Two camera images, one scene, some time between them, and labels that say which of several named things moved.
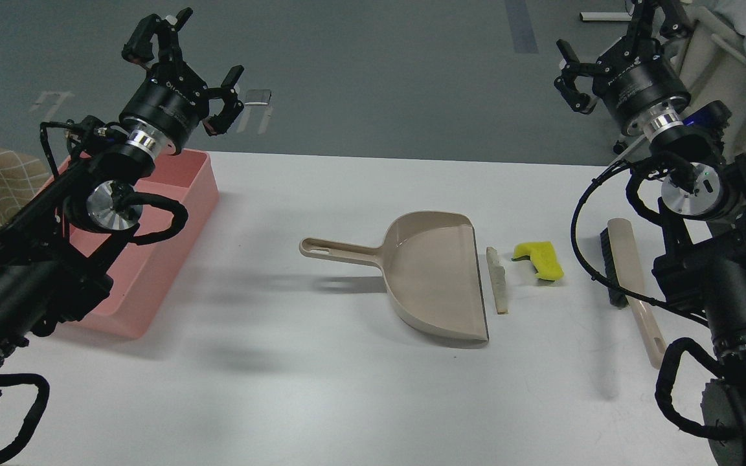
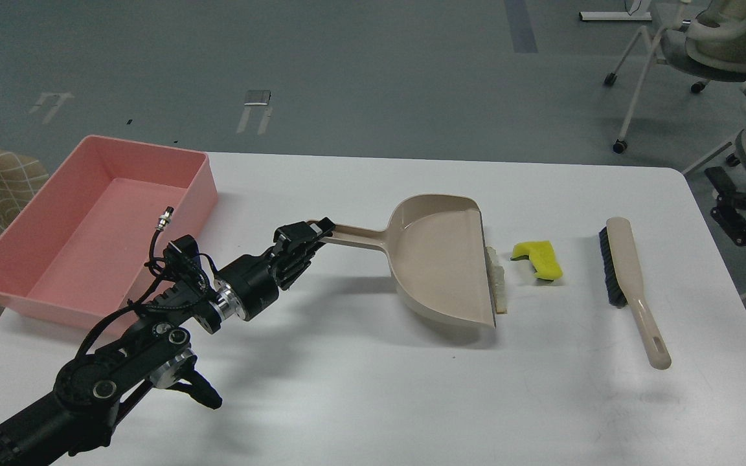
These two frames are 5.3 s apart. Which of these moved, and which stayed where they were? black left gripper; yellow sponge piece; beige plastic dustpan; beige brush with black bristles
Moved: beige plastic dustpan; black left gripper
Stayed: yellow sponge piece; beige brush with black bristles
